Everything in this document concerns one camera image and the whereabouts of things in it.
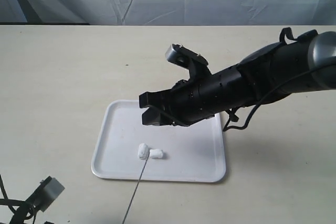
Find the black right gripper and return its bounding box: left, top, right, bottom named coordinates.
left=139, top=63, right=244, bottom=126

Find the white marshmallow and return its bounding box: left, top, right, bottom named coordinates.
left=138, top=143, right=150, bottom=160
left=149, top=149, right=164, bottom=159

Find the thin metal skewer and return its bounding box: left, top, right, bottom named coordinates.
left=121, top=156, right=149, bottom=224

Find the white rectangular plastic tray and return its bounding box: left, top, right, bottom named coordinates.
left=91, top=100, right=226, bottom=183

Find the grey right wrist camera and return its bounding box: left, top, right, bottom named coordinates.
left=165, top=44, right=211, bottom=80

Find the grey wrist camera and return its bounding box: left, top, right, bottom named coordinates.
left=165, top=44, right=211, bottom=80
left=26, top=176, right=65, bottom=212

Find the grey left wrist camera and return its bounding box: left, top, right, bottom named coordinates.
left=26, top=176, right=65, bottom=212

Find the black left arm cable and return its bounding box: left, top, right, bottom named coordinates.
left=0, top=174, right=37, bottom=224

